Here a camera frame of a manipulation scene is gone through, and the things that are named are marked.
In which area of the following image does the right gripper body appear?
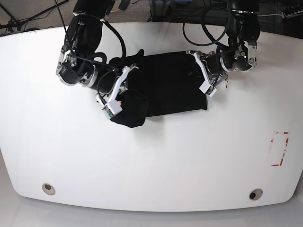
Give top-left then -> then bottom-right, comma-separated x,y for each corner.
56,46 -> 118,94

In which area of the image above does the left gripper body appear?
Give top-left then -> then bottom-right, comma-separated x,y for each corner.
205,41 -> 257,75

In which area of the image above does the black T-shirt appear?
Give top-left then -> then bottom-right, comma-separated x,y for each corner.
109,50 -> 207,128

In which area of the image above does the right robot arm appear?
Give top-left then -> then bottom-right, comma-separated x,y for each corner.
56,0 -> 137,119

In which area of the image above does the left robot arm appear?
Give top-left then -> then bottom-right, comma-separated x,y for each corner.
186,0 -> 260,97

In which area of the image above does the red tape marker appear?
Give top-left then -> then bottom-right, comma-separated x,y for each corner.
269,131 -> 290,166

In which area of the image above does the left table grommet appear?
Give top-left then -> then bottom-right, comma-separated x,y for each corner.
42,183 -> 55,196

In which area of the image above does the table grommet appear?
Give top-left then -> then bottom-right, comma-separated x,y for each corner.
42,183 -> 55,196
249,188 -> 263,201

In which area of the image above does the right table grommet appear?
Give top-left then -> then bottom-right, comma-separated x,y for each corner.
249,188 -> 263,201

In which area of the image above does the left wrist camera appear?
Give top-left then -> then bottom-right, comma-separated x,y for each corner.
206,87 -> 217,97

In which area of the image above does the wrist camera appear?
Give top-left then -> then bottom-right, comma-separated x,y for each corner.
206,87 -> 217,97
101,107 -> 114,119

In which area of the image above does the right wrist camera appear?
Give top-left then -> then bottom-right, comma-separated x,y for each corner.
101,107 -> 114,119

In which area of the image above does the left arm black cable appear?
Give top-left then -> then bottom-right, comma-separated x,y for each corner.
182,7 -> 234,47

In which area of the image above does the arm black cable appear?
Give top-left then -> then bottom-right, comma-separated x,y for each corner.
182,7 -> 234,47
103,20 -> 126,59

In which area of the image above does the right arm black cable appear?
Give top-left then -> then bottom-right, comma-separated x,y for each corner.
103,20 -> 126,59

